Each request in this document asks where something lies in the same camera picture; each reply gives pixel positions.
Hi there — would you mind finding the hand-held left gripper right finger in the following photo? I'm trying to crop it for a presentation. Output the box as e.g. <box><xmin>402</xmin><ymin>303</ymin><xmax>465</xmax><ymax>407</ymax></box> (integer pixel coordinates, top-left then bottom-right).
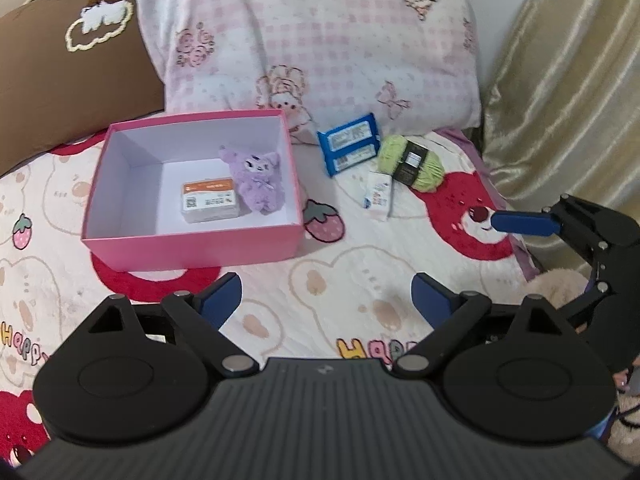
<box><xmin>392</xmin><ymin>272</ymin><xmax>568</xmax><ymax>380</ymax></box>

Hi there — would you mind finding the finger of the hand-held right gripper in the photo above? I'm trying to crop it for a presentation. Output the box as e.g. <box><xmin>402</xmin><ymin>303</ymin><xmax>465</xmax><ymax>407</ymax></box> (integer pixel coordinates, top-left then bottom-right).
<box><xmin>490</xmin><ymin>194</ymin><xmax>621</xmax><ymax>257</ymax></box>

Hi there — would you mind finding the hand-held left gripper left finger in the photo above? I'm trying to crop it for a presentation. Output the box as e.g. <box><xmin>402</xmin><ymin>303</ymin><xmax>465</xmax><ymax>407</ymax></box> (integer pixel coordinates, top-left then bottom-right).
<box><xmin>87</xmin><ymin>272</ymin><xmax>256</xmax><ymax>380</ymax></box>

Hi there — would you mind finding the pink cardboard box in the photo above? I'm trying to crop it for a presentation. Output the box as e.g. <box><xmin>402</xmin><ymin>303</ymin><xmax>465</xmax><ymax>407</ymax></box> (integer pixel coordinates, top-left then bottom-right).
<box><xmin>81</xmin><ymin>108</ymin><xmax>305</xmax><ymax>273</ymax></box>

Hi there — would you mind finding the clear case with orange label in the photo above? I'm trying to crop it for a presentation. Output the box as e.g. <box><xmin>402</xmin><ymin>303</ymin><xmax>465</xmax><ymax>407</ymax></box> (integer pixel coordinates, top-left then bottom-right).
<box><xmin>181</xmin><ymin>177</ymin><xmax>241</xmax><ymax>224</ymax></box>

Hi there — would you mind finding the purple plush toy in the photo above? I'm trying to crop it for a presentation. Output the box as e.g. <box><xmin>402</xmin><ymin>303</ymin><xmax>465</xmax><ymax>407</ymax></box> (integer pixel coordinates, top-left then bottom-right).
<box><xmin>218</xmin><ymin>146</ymin><xmax>287</xmax><ymax>215</ymax></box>

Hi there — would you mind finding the green yarn ball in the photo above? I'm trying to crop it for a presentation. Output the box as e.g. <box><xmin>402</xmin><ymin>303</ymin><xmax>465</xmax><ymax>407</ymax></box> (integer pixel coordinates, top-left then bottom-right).
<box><xmin>376</xmin><ymin>135</ymin><xmax>445</xmax><ymax>193</ymax></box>

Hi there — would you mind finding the printed bear blanket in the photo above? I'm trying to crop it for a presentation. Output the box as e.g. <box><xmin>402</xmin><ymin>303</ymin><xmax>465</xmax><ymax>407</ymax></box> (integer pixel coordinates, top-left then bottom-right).
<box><xmin>0</xmin><ymin>127</ymin><xmax>640</xmax><ymax>480</ymax></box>

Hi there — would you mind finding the small white printed packet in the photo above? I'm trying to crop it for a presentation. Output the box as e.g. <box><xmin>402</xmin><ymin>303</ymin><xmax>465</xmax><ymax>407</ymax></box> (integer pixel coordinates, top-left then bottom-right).
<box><xmin>361</xmin><ymin>170</ymin><xmax>393</xmax><ymax>222</ymax></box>

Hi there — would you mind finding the gold curtain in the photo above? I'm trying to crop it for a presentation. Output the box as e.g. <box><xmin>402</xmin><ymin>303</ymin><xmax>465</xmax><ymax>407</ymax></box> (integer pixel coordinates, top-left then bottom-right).
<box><xmin>480</xmin><ymin>0</ymin><xmax>640</xmax><ymax>271</ymax></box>

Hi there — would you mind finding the blue wet wipes packet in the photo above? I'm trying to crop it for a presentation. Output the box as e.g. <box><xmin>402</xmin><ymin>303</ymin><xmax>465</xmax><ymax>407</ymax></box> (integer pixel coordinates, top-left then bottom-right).
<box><xmin>317</xmin><ymin>112</ymin><xmax>382</xmax><ymax>178</ymax></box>

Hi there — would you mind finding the brown cloud pillow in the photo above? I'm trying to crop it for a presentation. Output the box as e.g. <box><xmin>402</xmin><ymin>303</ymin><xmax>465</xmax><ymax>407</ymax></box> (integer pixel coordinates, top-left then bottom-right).
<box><xmin>0</xmin><ymin>0</ymin><xmax>166</xmax><ymax>176</ymax></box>

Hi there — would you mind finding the pink checked pillow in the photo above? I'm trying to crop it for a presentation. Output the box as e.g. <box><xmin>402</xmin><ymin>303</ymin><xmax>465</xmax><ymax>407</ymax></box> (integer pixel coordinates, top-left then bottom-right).
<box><xmin>131</xmin><ymin>0</ymin><xmax>483</xmax><ymax>146</ymax></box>

